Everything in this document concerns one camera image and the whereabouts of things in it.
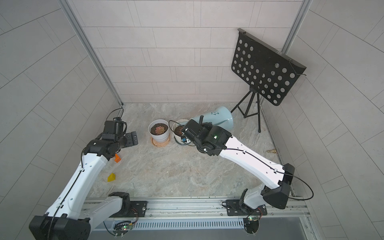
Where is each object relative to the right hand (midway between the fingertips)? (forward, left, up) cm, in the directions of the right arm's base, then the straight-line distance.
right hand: (208, 126), depth 71 cm
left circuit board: (-35, +42, -25) cm, 60 cm away
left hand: (+3, +41, -8) cm, 42 cm away
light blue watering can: (+6, -7, -1) cm, 10 cm away
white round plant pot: (+16, +33, -15) cm, 40 cm away
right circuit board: (-37, -17, -29) cm, 50 cm away
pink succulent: (+12, +29, -17) cm, 35 cm away
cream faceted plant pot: (+12, +18, -18) cm, 28 cm away
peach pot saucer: (+7, +30, -25) cm, 40 cm away
